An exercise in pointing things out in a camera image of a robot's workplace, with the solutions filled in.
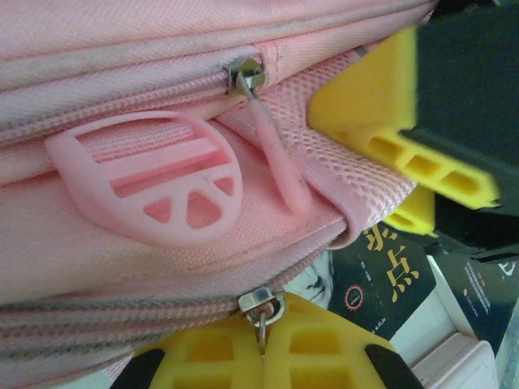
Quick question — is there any pink school backpack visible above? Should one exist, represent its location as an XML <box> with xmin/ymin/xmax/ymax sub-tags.
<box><xmin>0</xmin><ymin>0</ymin><xmax>441</xmax><ymax>389</ymax></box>

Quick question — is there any pink pencil case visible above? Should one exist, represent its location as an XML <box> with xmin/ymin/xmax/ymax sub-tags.
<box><xmin>399</xmin><ymin>331</ymin><xmax>500</xmax><ymax>389</ymax></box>

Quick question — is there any black book with gold title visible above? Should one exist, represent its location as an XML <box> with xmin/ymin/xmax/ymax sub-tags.
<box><xmin>283</xmin><ymin>225</ymin><xmax>519</xmax><ymax>354</ymax></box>

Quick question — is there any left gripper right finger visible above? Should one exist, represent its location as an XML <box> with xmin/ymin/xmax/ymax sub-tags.
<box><xmin>264</xmin><ymin>291</ymin><xmax>422</xmax><ymax>389</ymax></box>

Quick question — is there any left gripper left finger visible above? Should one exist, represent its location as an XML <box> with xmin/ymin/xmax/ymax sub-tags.
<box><xmin>111</xmin><ymin>318</ymin><xmax>267</xmax><ymax>389</ymax></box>

